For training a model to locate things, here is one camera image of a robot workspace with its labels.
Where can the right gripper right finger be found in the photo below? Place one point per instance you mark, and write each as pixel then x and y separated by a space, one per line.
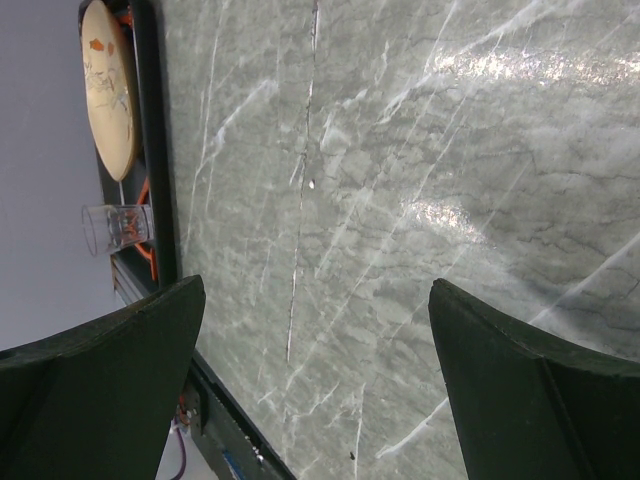
pixel 527 404

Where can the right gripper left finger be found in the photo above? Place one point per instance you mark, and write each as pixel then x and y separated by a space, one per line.
pixel 96 401

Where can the clear glass cup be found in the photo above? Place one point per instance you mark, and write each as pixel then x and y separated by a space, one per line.
pixel 109 229

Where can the black rectangular tray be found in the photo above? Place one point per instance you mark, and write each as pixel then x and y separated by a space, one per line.
pixel 152 156

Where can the beige bird pattern plate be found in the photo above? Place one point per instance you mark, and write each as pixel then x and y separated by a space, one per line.
pixel 111 89

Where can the aluminium rail frame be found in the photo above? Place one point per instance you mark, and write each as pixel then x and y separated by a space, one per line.
pixel 131 279

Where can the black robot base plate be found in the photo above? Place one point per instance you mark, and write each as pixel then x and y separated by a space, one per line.
pixel 228 440

